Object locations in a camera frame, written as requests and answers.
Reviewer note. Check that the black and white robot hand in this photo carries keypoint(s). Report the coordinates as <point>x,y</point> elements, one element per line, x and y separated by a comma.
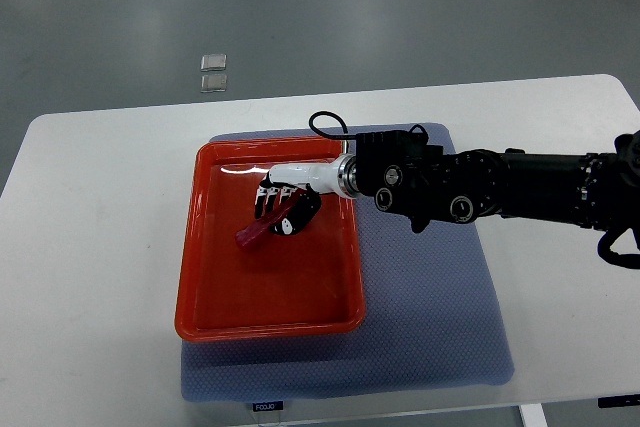
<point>290,195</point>

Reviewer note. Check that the red chili pepper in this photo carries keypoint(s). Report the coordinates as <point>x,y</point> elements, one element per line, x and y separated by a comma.
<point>249,237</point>

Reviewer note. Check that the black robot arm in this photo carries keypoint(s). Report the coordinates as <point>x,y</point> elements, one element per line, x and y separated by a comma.
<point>407,175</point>

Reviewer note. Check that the red plastic tray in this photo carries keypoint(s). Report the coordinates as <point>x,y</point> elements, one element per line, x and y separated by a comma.
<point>305,284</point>

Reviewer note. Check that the blue-grey mesh mat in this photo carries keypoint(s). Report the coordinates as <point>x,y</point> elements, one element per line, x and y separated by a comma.
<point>432,320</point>

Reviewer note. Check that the upper silver floor plate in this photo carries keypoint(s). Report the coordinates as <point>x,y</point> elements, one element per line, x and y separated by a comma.
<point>213,62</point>

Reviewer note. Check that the black mat label tag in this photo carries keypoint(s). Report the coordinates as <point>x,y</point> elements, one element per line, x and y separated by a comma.
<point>268,406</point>

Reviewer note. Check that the white table leg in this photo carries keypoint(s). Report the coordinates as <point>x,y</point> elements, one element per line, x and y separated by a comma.
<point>532,415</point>

